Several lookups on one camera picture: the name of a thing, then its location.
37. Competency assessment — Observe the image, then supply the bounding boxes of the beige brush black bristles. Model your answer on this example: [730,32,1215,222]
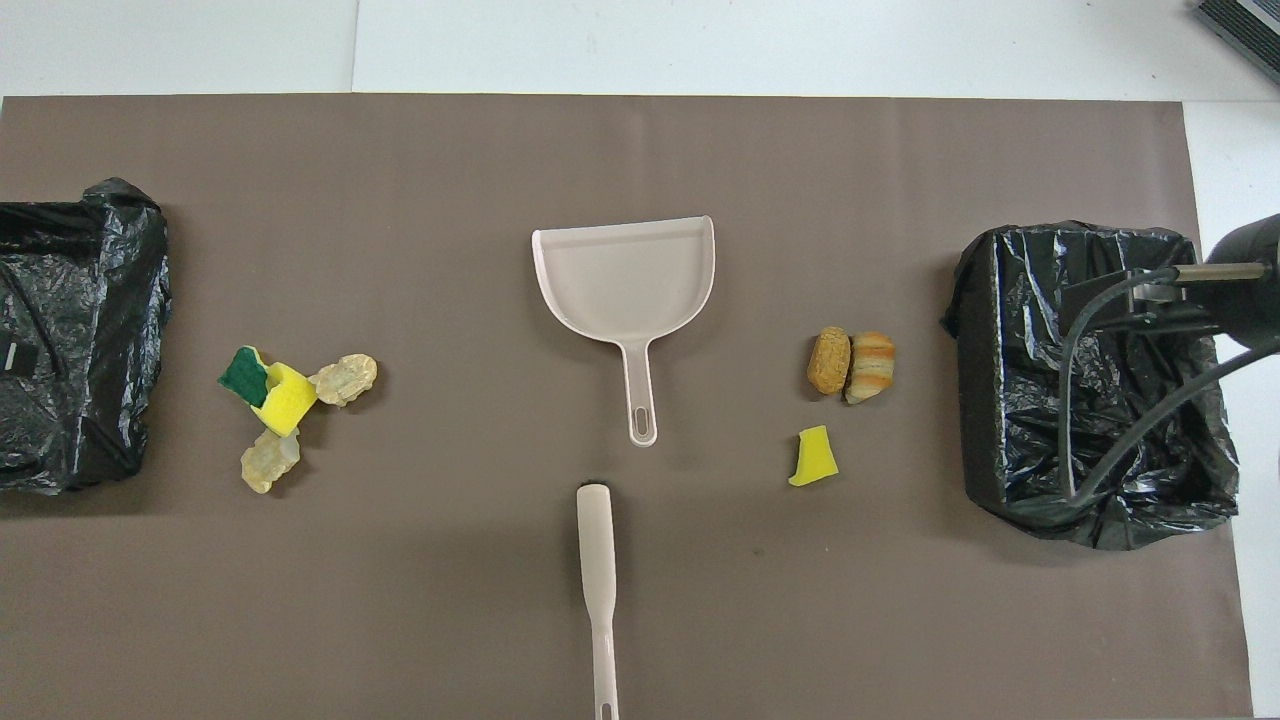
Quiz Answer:
[575,478,621,720]

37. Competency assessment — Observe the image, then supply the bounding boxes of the large yellow sponge piece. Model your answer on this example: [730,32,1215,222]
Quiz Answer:
[250,362,319,438]

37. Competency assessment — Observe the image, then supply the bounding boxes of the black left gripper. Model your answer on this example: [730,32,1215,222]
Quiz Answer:
[0,262,59,386]

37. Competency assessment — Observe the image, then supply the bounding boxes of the striped toy croissant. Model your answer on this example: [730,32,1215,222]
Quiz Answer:
[844,331,897,405]

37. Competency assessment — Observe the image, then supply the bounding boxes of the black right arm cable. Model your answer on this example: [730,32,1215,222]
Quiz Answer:
[1058,262,1280,501]

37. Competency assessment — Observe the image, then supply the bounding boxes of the brown toy bread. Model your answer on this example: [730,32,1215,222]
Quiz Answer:
[807,326,852,395]

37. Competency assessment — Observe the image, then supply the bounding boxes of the black ribbed device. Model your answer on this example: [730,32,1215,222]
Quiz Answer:
[1193,0,1280,58]

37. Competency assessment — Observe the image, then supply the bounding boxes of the brown table mat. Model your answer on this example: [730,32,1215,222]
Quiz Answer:
[0,95,1253,720]

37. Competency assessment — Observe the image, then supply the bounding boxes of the pale toy bread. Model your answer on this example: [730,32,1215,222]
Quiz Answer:
[240,428,301,495]
[308,353,379,408]

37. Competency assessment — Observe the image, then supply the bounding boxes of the pink plastic dustpan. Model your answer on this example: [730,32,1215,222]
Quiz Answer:
[531,215,717,448]

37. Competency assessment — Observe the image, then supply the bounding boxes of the black bag lined bin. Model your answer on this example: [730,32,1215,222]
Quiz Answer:
[940,220,1241,551]
[0,177,173,494]

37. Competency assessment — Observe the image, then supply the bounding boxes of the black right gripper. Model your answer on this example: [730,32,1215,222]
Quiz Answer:
[1092,276,1216,336]

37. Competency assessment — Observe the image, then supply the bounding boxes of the small yellow sponge piece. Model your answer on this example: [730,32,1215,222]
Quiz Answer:
[788,425,839,488]

